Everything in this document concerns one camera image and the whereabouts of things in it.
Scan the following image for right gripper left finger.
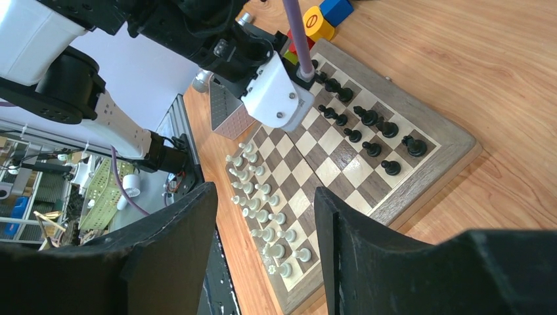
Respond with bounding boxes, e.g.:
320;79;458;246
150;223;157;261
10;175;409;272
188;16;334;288
1;182;218;314

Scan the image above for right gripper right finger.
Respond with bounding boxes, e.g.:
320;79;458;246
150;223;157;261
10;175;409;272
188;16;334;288
315;187;556;314

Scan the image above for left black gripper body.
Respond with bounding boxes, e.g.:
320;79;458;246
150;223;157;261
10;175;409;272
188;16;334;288
127;1;288;98

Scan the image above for grey toy microphone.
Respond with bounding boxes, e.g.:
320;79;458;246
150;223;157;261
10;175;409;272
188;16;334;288
191;12;254;93

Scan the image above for wooden chess board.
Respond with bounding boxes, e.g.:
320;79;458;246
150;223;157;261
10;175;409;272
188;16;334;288
225;40;481;314

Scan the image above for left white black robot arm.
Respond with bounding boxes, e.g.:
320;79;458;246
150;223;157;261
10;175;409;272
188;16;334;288
1;1;280;173

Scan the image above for white cylinder object background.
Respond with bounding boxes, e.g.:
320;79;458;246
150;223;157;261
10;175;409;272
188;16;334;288
116;174;141;211

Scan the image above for green small block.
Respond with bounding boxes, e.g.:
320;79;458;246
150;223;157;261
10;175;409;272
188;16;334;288
283;51;298;65

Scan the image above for green perforated basket background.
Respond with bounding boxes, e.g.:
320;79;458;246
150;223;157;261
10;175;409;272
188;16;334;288
79;157;122;230

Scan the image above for yellow round sign block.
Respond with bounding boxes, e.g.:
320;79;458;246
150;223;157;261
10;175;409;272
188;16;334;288
302;6;335;42

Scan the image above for blue small block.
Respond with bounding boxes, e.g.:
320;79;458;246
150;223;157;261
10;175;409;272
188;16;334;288
319;0;354;27

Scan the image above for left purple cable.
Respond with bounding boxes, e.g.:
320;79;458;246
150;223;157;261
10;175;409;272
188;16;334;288
282;0;316;83

